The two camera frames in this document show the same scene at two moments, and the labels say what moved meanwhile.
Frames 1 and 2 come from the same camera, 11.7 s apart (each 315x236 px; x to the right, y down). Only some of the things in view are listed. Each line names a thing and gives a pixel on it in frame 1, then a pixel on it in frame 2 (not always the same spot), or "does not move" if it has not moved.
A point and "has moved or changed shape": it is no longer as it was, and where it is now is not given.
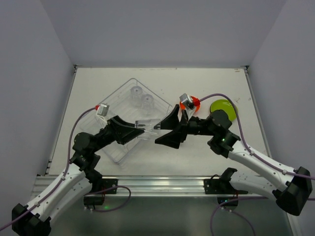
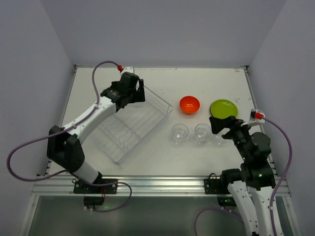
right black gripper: (183, 126) -> (228, 126)
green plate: (227, 106) does not move
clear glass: (148, 104) has moved or changed shape
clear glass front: (150, 133) has moved or changed shape
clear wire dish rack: (136, 103) does not move
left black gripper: (113, 130) -> (137, 93)
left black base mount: (99, 189) does not move
